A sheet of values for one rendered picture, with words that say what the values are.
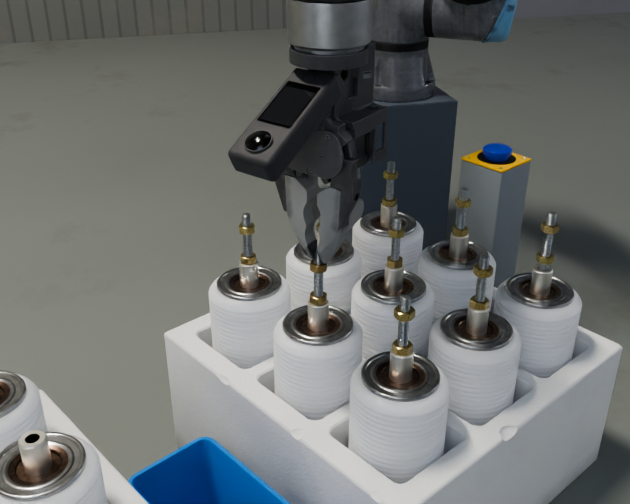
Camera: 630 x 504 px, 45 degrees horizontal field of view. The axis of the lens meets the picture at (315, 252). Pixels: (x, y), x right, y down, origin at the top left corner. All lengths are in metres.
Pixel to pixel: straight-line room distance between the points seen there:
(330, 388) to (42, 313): 0.70
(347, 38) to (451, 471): 0.41
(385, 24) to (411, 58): 0.08
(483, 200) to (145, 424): 0.56
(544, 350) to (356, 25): 0.43
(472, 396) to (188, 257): 0.81
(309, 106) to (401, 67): 0.73
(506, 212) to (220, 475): 0.53
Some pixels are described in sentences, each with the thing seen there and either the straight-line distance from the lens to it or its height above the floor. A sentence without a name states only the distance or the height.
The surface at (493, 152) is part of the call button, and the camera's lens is 1.08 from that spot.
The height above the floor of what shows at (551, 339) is 0.22.
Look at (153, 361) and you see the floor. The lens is 1.21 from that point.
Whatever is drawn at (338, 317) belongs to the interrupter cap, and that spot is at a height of 0.25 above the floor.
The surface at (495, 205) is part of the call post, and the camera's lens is 1.08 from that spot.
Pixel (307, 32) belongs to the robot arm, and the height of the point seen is 0.56.
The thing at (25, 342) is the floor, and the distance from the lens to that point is 1.31.
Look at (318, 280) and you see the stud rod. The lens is 0.77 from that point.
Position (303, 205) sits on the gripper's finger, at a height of 0.39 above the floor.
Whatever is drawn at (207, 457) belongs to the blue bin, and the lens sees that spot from 0.89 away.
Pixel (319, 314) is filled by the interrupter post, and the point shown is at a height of 0.27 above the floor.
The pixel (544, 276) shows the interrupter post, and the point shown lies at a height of 0.28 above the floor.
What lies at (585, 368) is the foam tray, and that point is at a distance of 0.92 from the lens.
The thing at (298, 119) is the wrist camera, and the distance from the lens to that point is 0.65.
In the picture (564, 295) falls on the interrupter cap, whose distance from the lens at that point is 0.90.
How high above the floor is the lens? 0.70
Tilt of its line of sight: 28 degrees down
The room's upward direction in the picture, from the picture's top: straight up
